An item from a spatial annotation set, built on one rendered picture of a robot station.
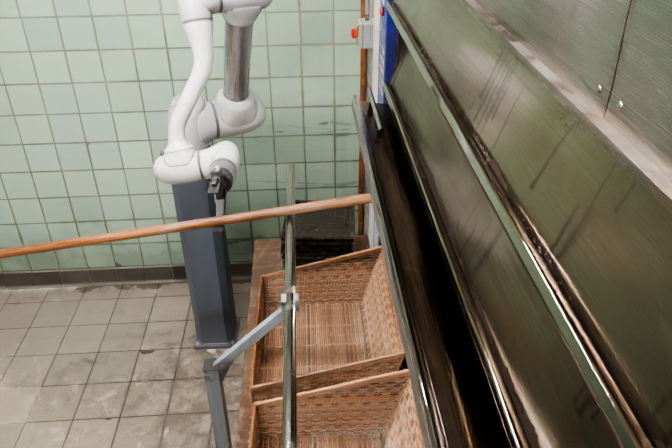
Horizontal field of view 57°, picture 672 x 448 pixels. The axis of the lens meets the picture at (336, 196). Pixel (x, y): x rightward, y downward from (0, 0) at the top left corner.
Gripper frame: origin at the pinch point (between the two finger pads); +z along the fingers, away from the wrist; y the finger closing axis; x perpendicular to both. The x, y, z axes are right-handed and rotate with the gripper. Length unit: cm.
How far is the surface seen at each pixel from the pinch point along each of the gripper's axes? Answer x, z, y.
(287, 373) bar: -21, 64, 2
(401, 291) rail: -44, 70, -24
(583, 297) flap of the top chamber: -56, 109, -55
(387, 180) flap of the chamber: -48, 23, -21
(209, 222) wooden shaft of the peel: 2.4, -0.7, 4.3
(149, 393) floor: 46, -39, 120
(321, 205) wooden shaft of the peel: -31.8, 2.6, -2.1
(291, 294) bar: -22.4, 37.9, 1.8
